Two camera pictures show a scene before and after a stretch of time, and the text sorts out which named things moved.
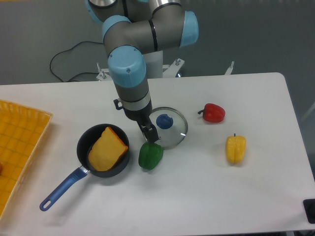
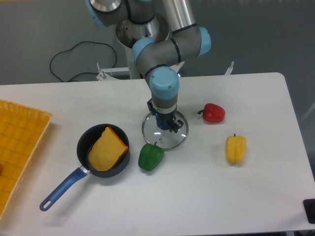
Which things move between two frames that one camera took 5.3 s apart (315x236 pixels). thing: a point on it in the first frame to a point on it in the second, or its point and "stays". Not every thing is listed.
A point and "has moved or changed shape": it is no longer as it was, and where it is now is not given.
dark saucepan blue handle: x=86 y=141 stays
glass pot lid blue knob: x=164 y=122 has moved or changed shape
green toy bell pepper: x=150 y=155 stays
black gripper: x=143 y=117 to x=168 y=117
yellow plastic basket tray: x=22 y=131 stays
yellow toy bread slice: x=107 y=151 stays
